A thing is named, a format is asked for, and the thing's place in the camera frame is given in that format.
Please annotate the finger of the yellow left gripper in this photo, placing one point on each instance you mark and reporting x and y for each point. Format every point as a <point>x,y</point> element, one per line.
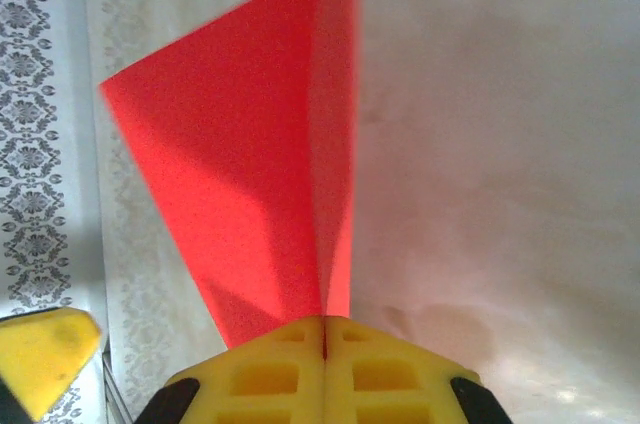
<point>45,359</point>

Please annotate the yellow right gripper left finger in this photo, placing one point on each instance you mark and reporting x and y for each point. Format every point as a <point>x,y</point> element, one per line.
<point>260,384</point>

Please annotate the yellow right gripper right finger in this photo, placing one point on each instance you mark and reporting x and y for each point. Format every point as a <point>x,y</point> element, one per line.
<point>400,384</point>

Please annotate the red paper sheet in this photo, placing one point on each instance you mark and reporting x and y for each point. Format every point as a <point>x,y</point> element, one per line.
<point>240,144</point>

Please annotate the aluminium frame rail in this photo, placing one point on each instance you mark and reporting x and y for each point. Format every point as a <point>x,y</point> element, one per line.
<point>117,394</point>

